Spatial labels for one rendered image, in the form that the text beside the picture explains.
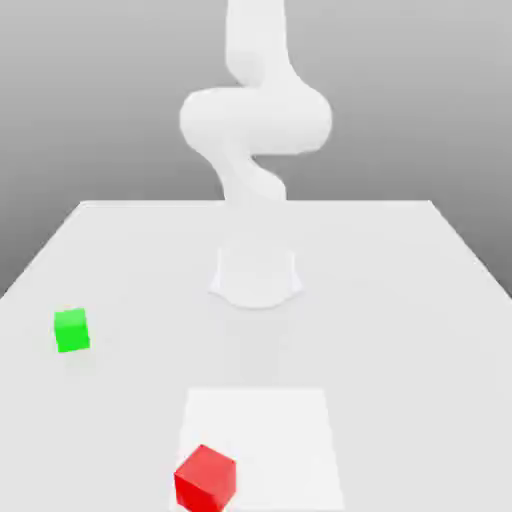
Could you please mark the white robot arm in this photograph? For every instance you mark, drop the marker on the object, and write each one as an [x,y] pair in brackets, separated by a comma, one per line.
[256,120]

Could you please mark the small green cube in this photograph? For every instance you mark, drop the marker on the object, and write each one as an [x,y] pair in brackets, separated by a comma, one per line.
[72,330]

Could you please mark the small red cube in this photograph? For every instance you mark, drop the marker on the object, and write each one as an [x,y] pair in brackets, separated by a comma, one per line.
[204,479]

